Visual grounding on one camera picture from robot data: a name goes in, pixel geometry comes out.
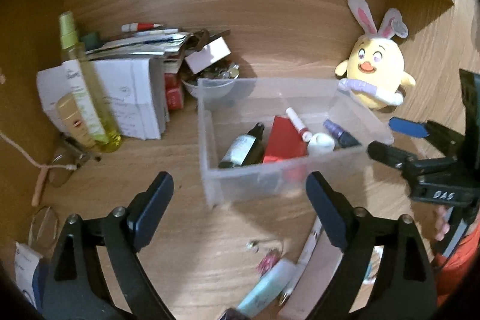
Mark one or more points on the yellow-green spray bottle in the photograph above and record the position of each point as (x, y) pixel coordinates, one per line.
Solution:
(108, 136)

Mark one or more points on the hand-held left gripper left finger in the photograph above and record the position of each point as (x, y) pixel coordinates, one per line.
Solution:
(152, 207)

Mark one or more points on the stack of books and papers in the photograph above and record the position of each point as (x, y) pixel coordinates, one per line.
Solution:
(150, 42)

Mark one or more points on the person's right forearm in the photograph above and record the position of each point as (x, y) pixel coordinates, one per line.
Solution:
(461, 267)

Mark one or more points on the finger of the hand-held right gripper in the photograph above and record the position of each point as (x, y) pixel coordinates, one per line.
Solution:
(408, 127)
(393, 155)

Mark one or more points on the white card box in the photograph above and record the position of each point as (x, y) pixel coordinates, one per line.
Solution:
(208, 54)

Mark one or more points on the white green lotion tube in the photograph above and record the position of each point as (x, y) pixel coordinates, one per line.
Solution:
(75, 80)

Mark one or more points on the beige sunscreen bottle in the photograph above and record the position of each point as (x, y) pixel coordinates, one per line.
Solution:
(71, 113)

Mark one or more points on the wooden stick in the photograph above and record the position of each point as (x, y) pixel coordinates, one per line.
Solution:
(39, 188)

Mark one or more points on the clear plastic bin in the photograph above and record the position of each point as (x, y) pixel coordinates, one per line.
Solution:
(262, 185)

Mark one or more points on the dark purple bottle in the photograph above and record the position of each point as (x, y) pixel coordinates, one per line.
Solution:
(339, 134)

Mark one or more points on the yellow chick plush toy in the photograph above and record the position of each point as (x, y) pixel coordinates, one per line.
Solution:
(375, 65)

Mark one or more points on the bowl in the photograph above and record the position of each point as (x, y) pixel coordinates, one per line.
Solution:
(210, 91)

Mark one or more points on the red white marker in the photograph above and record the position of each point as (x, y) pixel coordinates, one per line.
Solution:
(140, 27)

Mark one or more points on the dark dropper bottle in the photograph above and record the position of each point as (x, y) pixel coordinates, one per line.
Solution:
(243, 147)

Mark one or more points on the mint green squeeze tube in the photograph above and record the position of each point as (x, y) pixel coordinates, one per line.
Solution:
(262, 292)

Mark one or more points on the pink patterned small item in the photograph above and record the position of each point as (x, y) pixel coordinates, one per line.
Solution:
(268, 263)

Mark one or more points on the round eyeglasses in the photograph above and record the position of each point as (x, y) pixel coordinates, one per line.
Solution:
(43, 230)

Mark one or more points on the white round cap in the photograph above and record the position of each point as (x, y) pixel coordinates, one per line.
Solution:
(321, 143)

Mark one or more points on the brown hair clip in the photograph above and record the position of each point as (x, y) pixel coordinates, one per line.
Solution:
(202, 37)

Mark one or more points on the white pen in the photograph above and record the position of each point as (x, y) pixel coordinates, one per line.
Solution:
(309, 248)

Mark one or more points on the blue white carton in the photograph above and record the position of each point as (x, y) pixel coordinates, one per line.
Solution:
(28, 267)

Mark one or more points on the person's right hand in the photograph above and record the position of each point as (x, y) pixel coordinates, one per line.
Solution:
(441, 226)

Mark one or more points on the folded white papers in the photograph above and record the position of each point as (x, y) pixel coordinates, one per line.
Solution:
(131, 95)

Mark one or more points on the pink cosmetic tube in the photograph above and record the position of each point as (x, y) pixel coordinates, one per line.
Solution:
(311, 290)

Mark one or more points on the eyeglasses with white tag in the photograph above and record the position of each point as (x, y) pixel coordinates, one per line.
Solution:
(60, 170)

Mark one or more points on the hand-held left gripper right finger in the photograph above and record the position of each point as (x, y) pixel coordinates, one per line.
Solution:
(328, 207)

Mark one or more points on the red box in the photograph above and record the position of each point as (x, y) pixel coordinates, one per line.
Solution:
(172, 80)
(175, 98)

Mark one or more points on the red foil pouch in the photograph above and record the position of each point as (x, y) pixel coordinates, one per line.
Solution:
(283, 140)

